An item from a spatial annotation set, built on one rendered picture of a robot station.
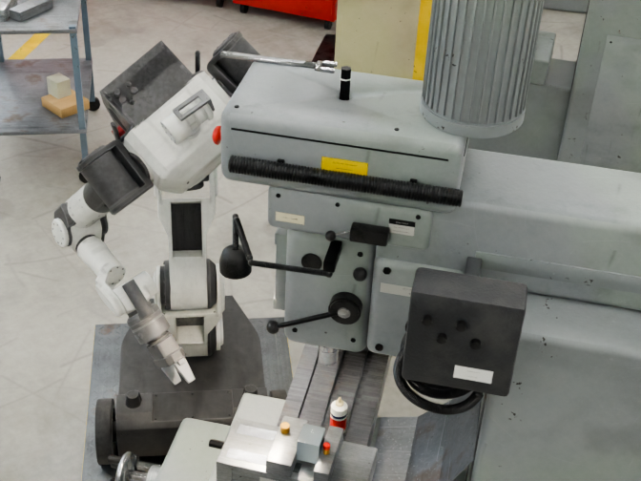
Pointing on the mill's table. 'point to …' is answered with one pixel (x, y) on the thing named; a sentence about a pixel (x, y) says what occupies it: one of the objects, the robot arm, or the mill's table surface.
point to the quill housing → (351, 260)
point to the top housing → (339, 131)
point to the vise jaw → (284, 449)
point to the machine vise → (227, 460)
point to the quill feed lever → (346, 314)
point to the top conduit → (345, 180)
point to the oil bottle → (339, 413)
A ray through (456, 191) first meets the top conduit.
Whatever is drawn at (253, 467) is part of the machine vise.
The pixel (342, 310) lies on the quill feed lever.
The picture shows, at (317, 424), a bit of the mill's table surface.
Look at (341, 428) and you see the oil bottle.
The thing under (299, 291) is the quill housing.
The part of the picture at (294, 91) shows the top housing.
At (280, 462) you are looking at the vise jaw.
